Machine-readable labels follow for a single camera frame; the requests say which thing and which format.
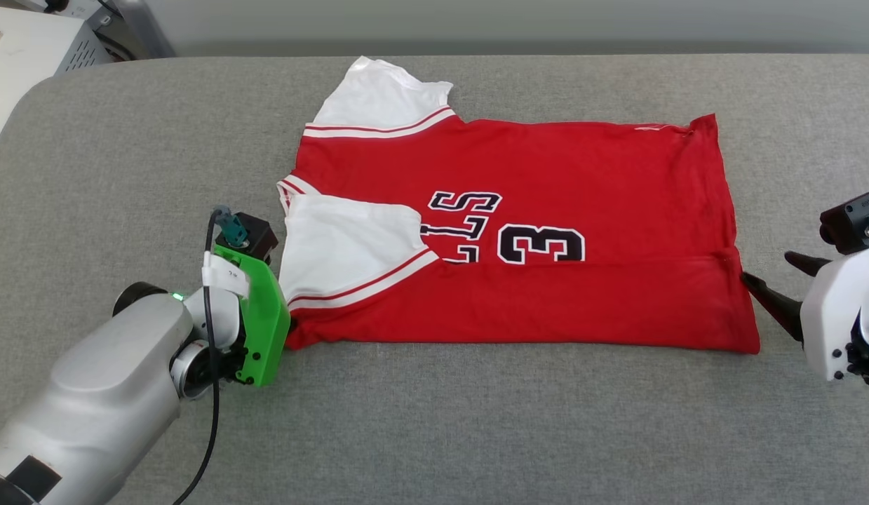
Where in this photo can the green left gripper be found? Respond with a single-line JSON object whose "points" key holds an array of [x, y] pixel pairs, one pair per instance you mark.
{"points": [[266, 322]]}

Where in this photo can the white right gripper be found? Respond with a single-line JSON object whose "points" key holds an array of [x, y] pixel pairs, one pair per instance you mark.
{"points": [[834, 308]]}

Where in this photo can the red and white sports jersey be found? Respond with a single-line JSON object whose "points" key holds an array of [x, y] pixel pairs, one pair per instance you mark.
{"points": [[581, 175]]}

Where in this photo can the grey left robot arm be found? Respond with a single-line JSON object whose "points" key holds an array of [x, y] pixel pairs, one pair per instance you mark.
{"points": [[97, 407]]}

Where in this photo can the grey fabric padded surface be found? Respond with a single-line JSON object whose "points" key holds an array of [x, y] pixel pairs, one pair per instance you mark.
{"points": [[476, 421]]}

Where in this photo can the white equipment box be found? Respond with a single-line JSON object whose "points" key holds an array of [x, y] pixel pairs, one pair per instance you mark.
{"points": [[27, 63]]}

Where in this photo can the white power strip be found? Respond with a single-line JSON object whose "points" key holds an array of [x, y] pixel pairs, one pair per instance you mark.
{"points": [[80, 7]]}

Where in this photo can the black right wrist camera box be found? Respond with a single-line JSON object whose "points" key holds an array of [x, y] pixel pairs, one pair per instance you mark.
{"points": [[851, 221]]}

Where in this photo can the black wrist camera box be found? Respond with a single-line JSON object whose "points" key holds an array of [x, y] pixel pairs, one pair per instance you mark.
{"points": [[851, 221], [255, 235]]}

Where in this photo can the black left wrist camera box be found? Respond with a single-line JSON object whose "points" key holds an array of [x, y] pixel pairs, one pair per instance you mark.
{"points": [[255, 235]]}

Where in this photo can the grey metal frame leg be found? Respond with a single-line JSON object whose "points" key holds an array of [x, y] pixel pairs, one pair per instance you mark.
{"points": [[143, 24]]}

